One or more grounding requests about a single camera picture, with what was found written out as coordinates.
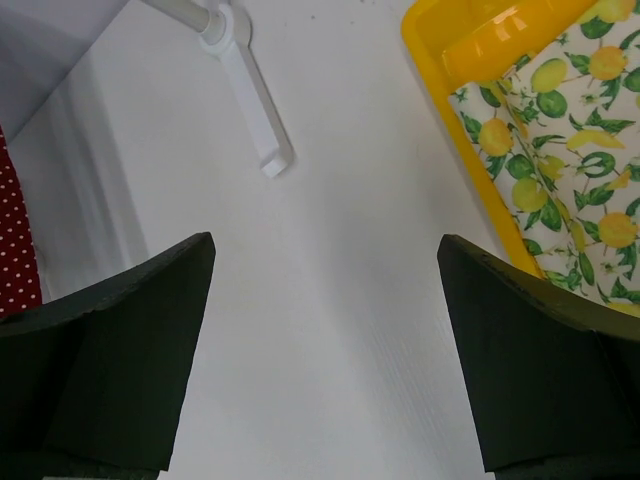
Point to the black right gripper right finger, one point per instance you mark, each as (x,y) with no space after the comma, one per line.
(552,378)

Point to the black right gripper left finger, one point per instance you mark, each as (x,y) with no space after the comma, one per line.
(96,381)

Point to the lemon print skirt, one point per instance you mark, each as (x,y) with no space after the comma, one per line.
(558,135)

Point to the red polka dot skirt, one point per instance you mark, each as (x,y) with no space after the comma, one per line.
(19,276)

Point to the yellow plastic tray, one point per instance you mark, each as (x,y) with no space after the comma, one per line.
(454,43)

